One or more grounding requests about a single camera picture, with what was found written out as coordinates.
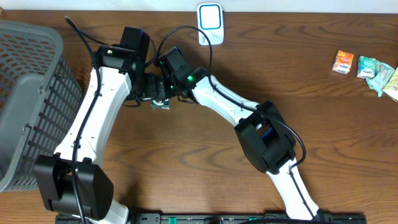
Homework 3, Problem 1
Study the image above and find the orange tissue pack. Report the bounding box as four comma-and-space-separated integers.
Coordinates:
331, 50, 354, 75

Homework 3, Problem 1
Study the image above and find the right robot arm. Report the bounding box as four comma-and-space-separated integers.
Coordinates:
157, 47, 319, 220

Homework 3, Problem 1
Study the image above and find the dark green round-logo packet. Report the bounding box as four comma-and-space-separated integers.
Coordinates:
150, 99, 171, 110

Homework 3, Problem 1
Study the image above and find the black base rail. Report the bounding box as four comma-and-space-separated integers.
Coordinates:
55, 211, 368, 224

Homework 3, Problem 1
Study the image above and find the white barcode scanner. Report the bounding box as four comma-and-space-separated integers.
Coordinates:
197, 2, 224, 45

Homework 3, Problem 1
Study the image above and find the grey plastic shopping basket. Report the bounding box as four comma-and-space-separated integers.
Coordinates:
1, 20, 82, 192

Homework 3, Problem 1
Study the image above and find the mint green pouch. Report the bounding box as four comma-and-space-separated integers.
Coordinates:
366, 61, 395, 97

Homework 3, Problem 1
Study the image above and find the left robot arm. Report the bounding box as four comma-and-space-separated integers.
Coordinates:
34, 27, 165, 223

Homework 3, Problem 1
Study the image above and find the green tissue pack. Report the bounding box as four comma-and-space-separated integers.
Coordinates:
357, 55, 376, 79

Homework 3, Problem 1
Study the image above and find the cream snack bag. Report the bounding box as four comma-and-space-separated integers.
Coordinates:
382, 69, 398, 102

